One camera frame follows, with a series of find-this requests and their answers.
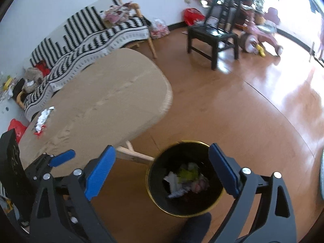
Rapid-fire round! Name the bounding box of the red bear stool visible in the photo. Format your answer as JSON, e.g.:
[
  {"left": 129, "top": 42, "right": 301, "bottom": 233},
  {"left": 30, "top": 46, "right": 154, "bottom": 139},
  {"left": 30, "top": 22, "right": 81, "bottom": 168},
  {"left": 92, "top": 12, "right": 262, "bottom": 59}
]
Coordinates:
[{"left": 8, "top": 119, "right": 27, "bottom": 143}]

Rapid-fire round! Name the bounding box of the pink white plastic bag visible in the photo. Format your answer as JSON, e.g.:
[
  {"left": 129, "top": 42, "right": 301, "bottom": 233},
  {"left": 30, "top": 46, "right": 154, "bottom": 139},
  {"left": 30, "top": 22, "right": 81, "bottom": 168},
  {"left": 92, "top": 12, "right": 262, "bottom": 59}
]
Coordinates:
[{"left": 149, "top": 19, "right": 170, "bottom": 39}]

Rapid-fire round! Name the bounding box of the white cabinet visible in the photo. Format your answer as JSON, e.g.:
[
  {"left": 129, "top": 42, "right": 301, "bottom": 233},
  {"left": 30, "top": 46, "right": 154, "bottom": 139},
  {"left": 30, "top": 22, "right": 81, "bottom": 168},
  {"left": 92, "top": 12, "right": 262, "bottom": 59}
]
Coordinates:
[{"left": 0, "top": 94, "right": 29, "bottom": 133}]

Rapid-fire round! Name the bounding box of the yellow toy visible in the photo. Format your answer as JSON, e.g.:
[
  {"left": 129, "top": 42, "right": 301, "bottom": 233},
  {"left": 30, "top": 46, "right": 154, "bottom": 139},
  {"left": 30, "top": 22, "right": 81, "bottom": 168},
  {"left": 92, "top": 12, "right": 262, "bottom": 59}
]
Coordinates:
[{"left": 255, "top": 45, "right": 266, "bottom": 57}]

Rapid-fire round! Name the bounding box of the silver foil wrapper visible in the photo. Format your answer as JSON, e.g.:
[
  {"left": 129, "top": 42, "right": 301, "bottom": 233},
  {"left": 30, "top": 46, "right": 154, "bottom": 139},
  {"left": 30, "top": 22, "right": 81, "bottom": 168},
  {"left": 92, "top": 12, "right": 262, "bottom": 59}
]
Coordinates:
[{"left": 34, "top": 106, "right": 55, "bottom": 130}]

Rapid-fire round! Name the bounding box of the striped black white sofa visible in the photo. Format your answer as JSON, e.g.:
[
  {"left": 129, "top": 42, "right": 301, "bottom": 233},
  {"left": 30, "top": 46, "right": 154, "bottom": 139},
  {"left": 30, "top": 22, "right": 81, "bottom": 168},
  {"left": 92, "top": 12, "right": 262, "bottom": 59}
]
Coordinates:
[{"left": 23, "top": 0, "right": 151, "bottom": 121}]

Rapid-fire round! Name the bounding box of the floral pillow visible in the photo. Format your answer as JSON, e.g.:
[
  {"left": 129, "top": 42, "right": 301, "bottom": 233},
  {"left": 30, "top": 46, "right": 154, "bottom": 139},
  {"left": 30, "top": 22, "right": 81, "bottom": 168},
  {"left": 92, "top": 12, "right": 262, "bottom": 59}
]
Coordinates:
[{"left": 100, "top": 2, "right": 132, "bottom": 26}]

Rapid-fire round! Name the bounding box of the black wooden chair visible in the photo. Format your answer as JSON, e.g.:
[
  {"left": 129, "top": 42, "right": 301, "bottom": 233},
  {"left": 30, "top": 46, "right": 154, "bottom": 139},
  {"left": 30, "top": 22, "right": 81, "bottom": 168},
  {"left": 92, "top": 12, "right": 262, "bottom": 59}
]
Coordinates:
[{"left": 187, "top": 0, "right": 247, "bottom": 70}]

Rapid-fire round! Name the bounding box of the pink kids tricycle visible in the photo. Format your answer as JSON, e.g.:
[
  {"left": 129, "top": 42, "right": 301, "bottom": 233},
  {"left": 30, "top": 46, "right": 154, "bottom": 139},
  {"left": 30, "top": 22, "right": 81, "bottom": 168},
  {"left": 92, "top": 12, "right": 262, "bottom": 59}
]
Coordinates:
[{"left": 239, "top": 5, "right": 283, "bottom": 56}]

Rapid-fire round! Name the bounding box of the red plastic bag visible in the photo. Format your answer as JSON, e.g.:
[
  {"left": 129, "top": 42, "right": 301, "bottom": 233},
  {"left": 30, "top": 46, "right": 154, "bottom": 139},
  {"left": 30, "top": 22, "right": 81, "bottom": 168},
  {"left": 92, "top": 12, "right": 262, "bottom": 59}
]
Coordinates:
[{"left": 183, "top": 8, "right": 205, "bottom": 26}]

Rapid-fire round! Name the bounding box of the black gold trash bin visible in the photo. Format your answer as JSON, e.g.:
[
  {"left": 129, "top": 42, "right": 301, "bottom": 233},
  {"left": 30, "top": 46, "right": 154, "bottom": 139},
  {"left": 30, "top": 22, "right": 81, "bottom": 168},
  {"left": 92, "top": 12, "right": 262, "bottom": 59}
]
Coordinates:
[{"left": 146, "top": 141, "right": 225, "bottom": 218}]

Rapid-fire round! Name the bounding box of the red snack box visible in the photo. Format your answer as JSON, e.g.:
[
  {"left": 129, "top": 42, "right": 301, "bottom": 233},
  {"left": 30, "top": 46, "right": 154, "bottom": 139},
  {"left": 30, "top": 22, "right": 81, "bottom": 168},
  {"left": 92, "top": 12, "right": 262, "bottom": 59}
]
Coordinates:
[{"left": 33, "top": 125, "right": 46, "bottom": 139}]

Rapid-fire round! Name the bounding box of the brown teddy bear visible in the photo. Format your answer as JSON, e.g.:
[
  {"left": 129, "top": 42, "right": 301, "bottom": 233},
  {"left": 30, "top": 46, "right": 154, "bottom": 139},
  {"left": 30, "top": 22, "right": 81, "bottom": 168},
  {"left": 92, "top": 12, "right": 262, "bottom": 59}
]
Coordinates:
[{"left": 22, "top": 67, "right": 44, "bottom": 93}]

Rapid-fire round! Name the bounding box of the red cushion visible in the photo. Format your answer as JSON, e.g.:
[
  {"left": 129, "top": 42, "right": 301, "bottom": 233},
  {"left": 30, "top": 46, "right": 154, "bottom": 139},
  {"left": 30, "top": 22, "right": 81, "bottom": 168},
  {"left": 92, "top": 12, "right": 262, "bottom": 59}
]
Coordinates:
[{"left": 35, "top": 60, "right": 50, "bottom": 77}]

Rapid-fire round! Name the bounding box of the green popcorn bag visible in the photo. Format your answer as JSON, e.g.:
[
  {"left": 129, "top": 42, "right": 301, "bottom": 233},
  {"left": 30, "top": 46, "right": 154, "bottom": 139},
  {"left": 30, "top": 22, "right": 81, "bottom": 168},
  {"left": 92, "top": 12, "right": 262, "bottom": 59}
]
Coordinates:
[{"left": 177, "top": 163, "right": 200, "bottom": 184}]

